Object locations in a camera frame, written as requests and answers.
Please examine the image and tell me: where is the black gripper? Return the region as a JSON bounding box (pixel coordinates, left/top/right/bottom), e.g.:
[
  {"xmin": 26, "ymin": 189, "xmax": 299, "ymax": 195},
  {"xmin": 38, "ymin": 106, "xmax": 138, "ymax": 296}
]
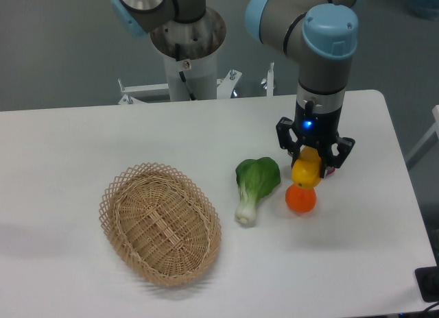
[{"xmin": 276, "ymin": 101, "xmax": 355, "ymax": 178}]

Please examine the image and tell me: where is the yellow orange mango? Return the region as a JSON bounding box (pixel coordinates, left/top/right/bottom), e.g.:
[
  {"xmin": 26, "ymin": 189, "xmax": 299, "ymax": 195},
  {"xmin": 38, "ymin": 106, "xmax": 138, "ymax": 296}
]
[{"xmin": 292, "ymin": 147, "xmax": 322, "ymax": 189}]

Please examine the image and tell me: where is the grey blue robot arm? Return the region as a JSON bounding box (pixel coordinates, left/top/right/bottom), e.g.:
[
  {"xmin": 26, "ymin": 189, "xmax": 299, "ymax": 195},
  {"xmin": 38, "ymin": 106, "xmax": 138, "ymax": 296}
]
[{"xmin": 110, "ymin": 0, "xmax": 361, "ymax": 178}]

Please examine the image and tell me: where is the orange fruit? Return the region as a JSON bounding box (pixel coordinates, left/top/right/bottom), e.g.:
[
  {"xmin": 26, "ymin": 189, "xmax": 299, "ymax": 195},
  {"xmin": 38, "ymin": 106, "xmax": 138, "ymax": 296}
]
[{"xmin": 285, "ymin": 184, "xmax": 317, "ymax": 213}]

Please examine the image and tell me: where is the green bok choy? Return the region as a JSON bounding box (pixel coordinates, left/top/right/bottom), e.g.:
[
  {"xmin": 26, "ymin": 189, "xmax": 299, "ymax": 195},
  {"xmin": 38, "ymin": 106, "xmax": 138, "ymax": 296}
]
[{"xmin": 235, "ymin": 157, "xmax": 281, "ymax": 226}]

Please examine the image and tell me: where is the woven wicker basket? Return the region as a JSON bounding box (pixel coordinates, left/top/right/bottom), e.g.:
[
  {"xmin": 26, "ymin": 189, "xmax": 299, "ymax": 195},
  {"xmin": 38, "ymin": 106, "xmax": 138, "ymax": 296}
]
[{"xmin": 99, "ymin": 162, "xmax": 222, "ymax": 286}]

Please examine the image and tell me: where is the black device at table edge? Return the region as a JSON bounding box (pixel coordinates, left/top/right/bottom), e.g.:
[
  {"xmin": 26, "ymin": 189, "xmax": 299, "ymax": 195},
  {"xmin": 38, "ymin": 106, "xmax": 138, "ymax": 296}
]
[{"xmin": 414, "ymin": 267, "xmax": 438, "ymax": 302}]

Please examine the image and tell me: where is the white frame at right edge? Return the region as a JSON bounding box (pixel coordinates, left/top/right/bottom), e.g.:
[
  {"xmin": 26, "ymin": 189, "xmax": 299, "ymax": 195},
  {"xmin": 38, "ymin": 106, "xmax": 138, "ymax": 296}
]
[{"xmin": 405, "ymin": 105, "xmax": 438, "ymax": 171}]

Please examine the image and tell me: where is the black cable on pedestal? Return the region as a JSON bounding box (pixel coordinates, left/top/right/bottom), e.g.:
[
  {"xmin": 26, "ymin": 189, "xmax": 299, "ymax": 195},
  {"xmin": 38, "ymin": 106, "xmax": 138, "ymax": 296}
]
[{"xmin": 174, "ymin": 42, "xmax": 198, "ymax": 101}]

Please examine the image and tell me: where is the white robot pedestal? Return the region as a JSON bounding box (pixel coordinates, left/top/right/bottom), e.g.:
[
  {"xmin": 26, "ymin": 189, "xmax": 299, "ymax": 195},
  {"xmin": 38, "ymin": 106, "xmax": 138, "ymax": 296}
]
[{"xmin": 117, "ymin": 8, "xmax": 277, "ymax": 106}]

